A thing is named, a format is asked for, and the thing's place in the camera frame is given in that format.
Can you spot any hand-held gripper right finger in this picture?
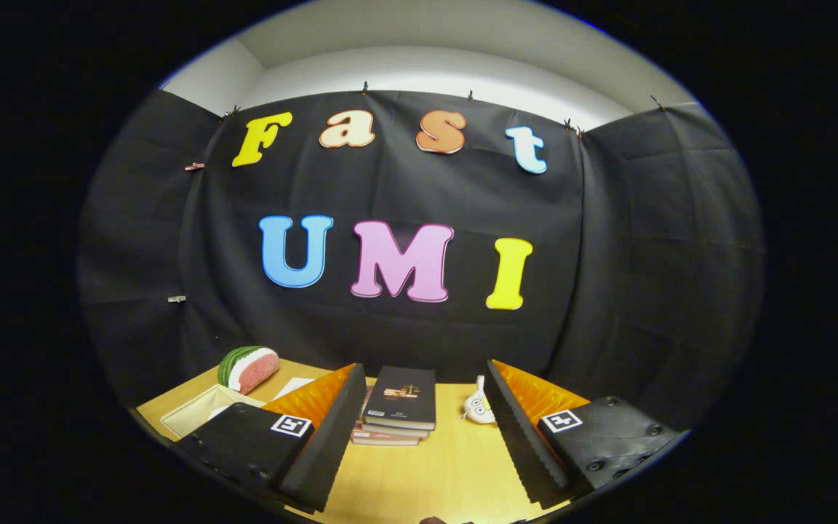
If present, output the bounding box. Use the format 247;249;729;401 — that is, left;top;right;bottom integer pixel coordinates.
484;358;685;510

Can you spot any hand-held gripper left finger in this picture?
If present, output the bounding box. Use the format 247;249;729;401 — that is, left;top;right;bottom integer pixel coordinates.
175;362;367;514

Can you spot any beige fabric storage box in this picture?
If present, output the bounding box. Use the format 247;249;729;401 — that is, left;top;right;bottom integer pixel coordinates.
159;384;267;441

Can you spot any white plush toy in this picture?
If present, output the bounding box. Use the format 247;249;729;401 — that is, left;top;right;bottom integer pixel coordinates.
461;375;497;425

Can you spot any reddish brown book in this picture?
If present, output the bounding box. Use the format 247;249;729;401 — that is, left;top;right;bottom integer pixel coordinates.
351;429;421;446

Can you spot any white portrait cover book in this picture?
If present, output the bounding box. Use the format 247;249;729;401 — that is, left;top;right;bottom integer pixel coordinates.
271;377;316;401

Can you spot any dark brown book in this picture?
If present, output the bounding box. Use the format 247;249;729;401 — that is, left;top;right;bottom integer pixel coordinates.
357;418;432;439

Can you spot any black hardcover book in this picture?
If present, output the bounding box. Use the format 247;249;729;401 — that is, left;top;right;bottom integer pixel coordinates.
363;365;437;432

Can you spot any watermelon slice toy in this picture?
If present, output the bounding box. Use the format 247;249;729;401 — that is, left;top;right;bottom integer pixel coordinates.
217;345;280;395

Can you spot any black backdrop cloth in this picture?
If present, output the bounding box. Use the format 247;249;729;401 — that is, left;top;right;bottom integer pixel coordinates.
77;89;765;430

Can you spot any row of black clips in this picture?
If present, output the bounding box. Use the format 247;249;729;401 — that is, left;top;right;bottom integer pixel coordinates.
223;82;667;139

